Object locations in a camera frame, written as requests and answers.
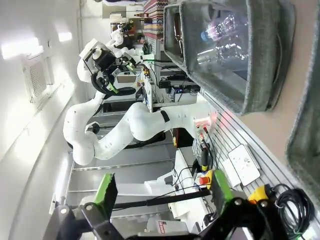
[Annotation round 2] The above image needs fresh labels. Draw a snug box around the clear plastic bottle blue cap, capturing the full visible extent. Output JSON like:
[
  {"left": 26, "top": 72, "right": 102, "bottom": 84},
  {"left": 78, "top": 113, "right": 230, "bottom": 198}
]
[{"left": 200, "top": 14, "right": 249, "bottom": 44}]

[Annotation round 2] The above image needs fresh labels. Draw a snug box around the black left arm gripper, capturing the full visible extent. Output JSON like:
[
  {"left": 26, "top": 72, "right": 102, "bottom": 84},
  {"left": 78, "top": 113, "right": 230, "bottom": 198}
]
[{"left": 93, "top": 49, "right": 137, "bottom": 95}]

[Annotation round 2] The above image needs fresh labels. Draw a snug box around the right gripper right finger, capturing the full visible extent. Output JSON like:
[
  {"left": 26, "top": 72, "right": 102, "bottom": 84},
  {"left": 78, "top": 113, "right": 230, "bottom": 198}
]
[{"left": 199, "top": 169, "right": 281, "bottom": 240}]

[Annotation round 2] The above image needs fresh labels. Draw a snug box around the large grey fabric basket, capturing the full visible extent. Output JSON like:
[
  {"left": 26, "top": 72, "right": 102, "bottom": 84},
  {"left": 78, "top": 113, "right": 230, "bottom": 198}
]
[{"left": 179, "top": 0, "right": 297, "bottom": 116}]

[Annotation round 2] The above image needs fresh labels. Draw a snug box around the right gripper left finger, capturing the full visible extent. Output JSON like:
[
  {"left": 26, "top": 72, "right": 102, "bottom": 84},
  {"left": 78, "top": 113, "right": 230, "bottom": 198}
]
[{"left": 47, "top": 172, "right": 126, "bottom": 240}]

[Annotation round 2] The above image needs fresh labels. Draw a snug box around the yellow red emergency stop button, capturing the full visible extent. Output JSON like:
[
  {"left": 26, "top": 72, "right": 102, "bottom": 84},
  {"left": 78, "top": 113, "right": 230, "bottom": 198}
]
[{"left": 199, "top": 169, "right": 214, "bottom": 190}]

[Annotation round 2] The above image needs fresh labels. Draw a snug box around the black handheld controller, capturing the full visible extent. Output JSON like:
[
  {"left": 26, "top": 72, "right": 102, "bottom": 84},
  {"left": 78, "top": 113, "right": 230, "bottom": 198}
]
[{"left": 199, "top": 142, "right": 210, "bottom": 173}]

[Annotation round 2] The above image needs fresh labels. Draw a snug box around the yellow black switch box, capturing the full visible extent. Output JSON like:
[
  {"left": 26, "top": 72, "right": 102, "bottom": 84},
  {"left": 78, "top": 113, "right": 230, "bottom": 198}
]
[{"left": 247, "top": 184, "right": 273, "bottom": 205}]

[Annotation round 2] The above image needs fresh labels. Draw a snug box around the white ceiling air conditioner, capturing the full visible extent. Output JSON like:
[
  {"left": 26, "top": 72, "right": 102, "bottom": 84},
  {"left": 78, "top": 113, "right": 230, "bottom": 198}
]
[{"left": 22, "top": 53, "right": 55, "bottom": 104}]

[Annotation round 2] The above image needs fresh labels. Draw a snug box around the black metal rod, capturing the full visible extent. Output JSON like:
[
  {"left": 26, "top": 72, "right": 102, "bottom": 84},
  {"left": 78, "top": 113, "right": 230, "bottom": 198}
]
[{"left": 112, "top": 189, "right": 212, "bottom": 210}]

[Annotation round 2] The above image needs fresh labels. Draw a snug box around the clear plastic bottle without cap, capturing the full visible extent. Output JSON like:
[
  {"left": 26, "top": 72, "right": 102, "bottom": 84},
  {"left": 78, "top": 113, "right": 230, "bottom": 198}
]
[{"left": 196, "top": 44, "right": 249, "bottom": 66}]

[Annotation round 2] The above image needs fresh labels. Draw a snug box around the colourful patterned fabric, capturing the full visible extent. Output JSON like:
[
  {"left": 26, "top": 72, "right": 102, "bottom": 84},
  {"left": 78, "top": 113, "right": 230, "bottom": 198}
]
[{"left": 144, "top": 0, "right": 165, "bottom": 40}]

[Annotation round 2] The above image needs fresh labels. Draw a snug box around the black coiled cable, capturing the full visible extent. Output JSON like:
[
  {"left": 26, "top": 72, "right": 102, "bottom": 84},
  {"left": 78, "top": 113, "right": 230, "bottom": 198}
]
[{"left": 274, "top": 183, "right": 316, "bottom": 237}]

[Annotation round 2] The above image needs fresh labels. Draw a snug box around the white power socket box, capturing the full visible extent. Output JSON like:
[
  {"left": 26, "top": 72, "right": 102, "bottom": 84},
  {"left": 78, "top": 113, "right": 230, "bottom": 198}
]
[{"left": 227, "top": 143, "right": 261, "bottom": 187}]

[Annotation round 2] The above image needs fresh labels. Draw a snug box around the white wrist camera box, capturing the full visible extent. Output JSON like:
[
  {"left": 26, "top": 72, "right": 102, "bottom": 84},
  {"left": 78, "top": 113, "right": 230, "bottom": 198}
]
[{"left": 79, "top": 38, "right": 101, "bottom": 62}]

